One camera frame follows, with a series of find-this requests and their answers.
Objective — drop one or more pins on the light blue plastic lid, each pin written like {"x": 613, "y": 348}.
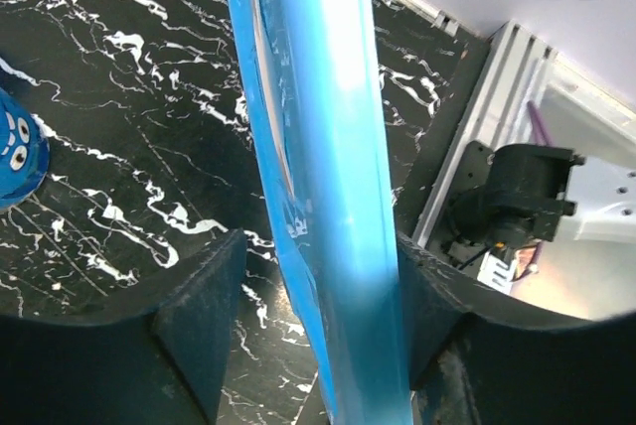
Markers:
{"x": 310, "y": 76}

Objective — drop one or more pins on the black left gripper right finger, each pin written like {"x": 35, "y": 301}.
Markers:
{"x": 477, "y": 356}

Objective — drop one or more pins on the wrapped tissue paper roll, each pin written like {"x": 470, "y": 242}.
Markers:
{"x": 25, "y": 153}

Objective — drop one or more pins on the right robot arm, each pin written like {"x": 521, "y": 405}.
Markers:
{"x": 468, "y": 194}

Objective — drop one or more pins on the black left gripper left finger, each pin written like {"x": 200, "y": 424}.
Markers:
{"x": 153, "y": 353}

